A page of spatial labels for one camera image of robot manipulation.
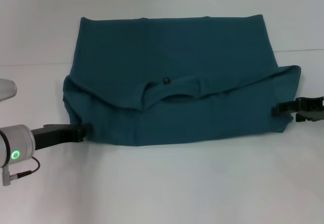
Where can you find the teal t-shirt with FREE print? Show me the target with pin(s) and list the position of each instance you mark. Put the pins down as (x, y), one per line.
(177, 82)

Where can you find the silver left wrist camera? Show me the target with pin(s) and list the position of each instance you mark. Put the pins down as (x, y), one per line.
(6, 89)

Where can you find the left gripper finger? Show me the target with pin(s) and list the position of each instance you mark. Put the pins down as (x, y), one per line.
(84, 131)

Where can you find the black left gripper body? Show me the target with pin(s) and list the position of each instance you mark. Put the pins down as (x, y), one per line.
(55, 135)

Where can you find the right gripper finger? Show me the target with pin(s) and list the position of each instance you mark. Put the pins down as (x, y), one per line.
(283, 108)

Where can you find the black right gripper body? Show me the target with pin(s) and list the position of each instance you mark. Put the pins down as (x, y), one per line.
(311, 108)

